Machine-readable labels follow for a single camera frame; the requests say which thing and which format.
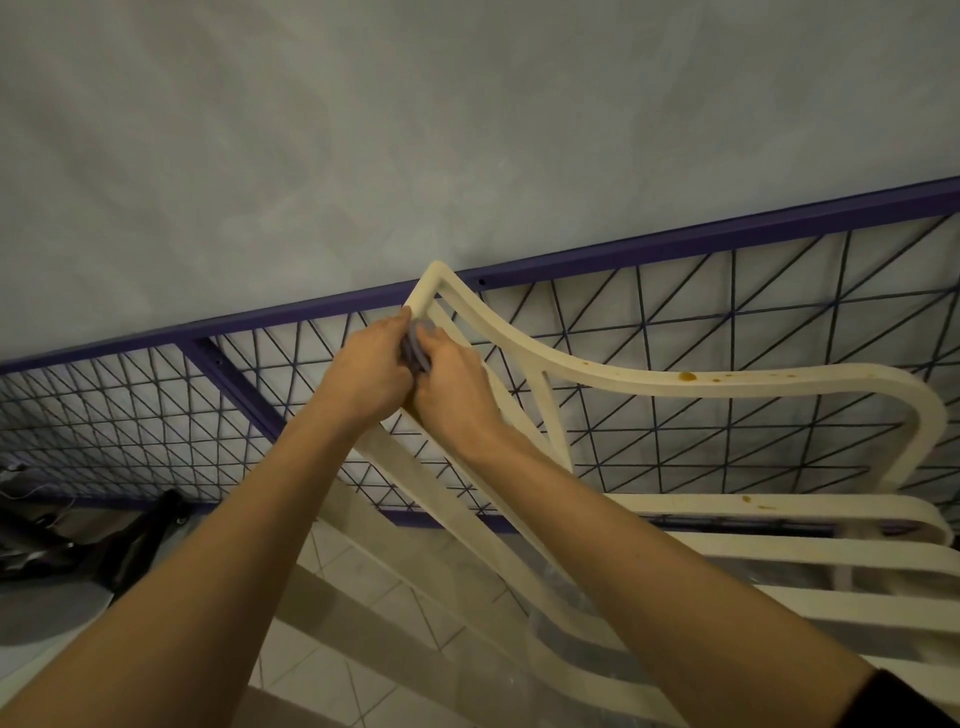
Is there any purple metal mesh bed frame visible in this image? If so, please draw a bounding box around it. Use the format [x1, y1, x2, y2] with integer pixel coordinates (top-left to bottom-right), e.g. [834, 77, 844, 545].
[0, 175, 960, 535]

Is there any black sleeve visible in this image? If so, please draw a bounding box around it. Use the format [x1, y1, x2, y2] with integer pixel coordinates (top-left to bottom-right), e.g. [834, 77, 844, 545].
[843, 666, 960, 728]

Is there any person's right forearm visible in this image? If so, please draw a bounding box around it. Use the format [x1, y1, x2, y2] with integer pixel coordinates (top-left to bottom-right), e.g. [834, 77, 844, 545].
[457, 420, 880, 728]

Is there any grey cleaning cloth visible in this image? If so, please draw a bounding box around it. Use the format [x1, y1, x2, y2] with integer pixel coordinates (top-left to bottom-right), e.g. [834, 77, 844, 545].
[399, 319, 435, 376]

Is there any cream white slatted chair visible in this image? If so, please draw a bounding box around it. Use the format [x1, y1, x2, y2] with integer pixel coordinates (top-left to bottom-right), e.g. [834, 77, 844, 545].
[247, 259, 960, 728]

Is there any black folded stand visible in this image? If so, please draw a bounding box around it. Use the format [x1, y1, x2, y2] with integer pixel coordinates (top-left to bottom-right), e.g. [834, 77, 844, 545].
[0, 463, 193, 595]

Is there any person's right hand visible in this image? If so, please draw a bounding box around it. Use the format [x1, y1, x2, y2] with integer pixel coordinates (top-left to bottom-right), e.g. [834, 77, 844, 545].
[409, 323, 508, 462]

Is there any person's left hand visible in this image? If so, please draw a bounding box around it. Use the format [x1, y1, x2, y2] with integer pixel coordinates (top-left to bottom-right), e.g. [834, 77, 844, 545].
[322, 305, 418, 438]

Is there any person's left forearm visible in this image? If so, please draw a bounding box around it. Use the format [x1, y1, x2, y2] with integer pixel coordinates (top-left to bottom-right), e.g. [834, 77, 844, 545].
[0, 390, 363, 728]

